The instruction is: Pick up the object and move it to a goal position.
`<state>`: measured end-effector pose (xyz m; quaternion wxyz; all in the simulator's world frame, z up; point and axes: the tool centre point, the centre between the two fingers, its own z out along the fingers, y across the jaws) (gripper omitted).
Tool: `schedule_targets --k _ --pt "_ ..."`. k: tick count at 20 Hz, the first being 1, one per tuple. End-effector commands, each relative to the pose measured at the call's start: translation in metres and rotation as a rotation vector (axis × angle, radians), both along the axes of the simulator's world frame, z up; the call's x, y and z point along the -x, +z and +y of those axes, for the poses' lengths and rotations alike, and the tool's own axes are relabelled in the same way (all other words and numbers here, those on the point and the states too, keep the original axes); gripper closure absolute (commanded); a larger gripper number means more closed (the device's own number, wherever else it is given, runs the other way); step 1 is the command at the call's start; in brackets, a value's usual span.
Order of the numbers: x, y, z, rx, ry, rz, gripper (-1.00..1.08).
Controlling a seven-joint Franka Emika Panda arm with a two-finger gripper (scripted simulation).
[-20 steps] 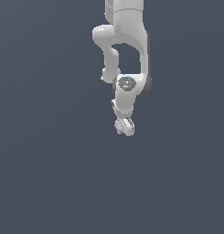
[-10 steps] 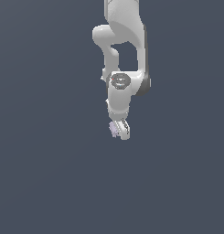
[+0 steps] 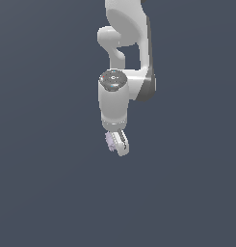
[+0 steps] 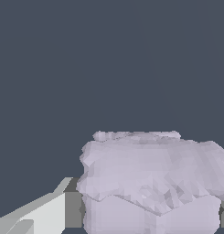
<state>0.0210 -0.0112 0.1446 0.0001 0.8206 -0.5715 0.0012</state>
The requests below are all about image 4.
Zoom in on pale lavender lumpy object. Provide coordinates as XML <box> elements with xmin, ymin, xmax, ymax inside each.
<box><xmin>76</xmin><ymin>130</ymin><xmax>224</xmax><ymax>234</ymax></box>

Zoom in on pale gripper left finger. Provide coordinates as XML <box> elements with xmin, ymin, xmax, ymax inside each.
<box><xmin>0</xmin><ymin>176</ymin><xmax>87</xmax><ymax>234</ymax></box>

